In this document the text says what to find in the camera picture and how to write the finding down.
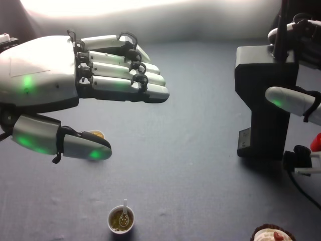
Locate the white fabric backdrop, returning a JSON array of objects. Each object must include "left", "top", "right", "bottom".
[{"left": 0, "top": 0, "right": 321, "bottom": 48}]

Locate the black toy brick phone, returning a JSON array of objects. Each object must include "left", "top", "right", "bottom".
[{"left": 234, "top": 0, "right": 299, "bottom": 161}]

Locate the red round block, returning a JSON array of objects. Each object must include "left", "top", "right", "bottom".
[{"left": 310, "top": 133, "right": 321, "bottom": 151}]

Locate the toy bowl of green soup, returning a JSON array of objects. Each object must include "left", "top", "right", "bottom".
[{"left": 107, "top": 199, "right": 135, "bottom": 234}]

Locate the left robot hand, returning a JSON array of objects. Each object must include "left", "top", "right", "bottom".
[{"left": 0, "top": 29, "right": 170, "bottom": 164}]

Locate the toy cupcake with cream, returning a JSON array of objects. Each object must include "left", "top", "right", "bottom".
[{"left": 250, "top": 223, "right": 296, "bottom": 241}]

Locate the toy bowl of yellow soup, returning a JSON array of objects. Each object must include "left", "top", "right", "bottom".
[{"left": 87, "top": 130, "right": 105, "bottom": 140}]

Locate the grey table cloth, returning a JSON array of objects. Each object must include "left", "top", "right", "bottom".
[{"left": 0, "top": 37, "right": 321, "bottom": 241}]

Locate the black camera cable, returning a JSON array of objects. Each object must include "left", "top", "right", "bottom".
[{"left": 287, "top": 170, "right": 321, "bottom": 205}]

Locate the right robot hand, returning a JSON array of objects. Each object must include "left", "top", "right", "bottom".
[{"left": 265, "top": 14, "right": 321, "bottom": 124}]

